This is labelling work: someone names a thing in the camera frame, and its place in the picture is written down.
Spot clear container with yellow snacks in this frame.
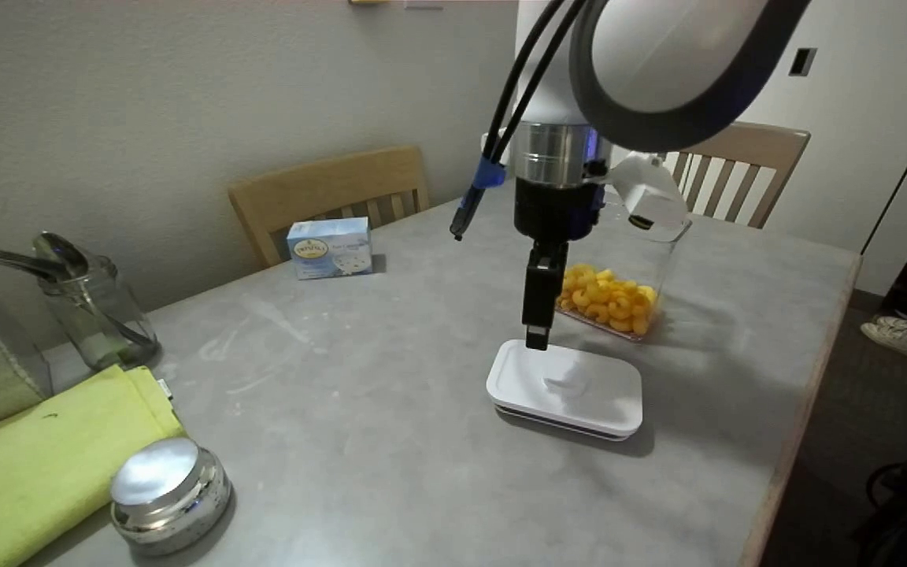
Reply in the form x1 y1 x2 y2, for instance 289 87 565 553
559 262 661 340

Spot glass utensil jar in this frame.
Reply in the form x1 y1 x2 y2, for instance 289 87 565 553
39 252 164 371

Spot small light blue box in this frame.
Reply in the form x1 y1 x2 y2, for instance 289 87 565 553
284 214 378 282

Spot silver spoon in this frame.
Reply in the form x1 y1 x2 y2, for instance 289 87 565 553
33 231 95 279

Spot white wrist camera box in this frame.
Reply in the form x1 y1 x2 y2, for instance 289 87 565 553
608 152 693 236

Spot round silver metal tin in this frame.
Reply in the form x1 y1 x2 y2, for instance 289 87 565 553
106 434 237 559

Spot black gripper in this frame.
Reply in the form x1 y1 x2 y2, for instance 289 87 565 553
515 177 608 351

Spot lime green cloth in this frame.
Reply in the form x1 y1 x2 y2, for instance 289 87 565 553
0 362 185 567

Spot wooden chair with slatted backrest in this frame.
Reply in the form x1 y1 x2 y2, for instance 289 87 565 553
661 119 814 232

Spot white rectangular container lid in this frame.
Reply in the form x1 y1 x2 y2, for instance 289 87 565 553
482 337 648 444

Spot wooden chair with solid backrest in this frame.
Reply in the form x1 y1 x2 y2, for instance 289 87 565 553
226 144 434 271

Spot dark wall outlet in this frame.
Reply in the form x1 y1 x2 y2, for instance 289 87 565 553
787 45 819 78

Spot dark metal utensil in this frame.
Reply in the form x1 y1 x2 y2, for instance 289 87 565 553
0 241 71 282

